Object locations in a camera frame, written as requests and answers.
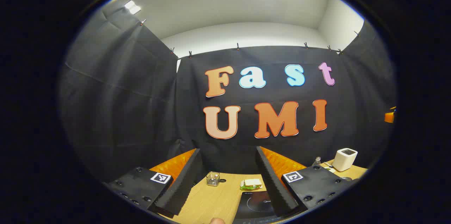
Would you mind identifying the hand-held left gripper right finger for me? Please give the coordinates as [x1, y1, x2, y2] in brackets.
[255, 146, 360, 217]

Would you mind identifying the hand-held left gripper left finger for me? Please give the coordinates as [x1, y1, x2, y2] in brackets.
[102, 148, 201, 219]

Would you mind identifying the black induction cooktop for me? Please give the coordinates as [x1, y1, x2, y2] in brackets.
[233, 191, 282, 224]

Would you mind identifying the sandwich with lettuce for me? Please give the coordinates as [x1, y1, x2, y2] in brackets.
[241, 179, 263, 191]

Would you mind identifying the white toaster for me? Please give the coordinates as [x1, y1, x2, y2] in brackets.
[332, 148, 358, 172]

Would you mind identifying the black backdrop cloth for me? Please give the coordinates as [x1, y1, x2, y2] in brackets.
[58, 0, 397, 186]

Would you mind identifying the row of backdrop clips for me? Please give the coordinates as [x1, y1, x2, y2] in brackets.
[140, 19, 362, 58]

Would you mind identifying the ceiling light panel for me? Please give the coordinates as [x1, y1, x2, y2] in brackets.
[124, 0, 141, 15]

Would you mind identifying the wire mesh holder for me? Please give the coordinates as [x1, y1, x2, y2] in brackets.
[206, 172, 221, 186]

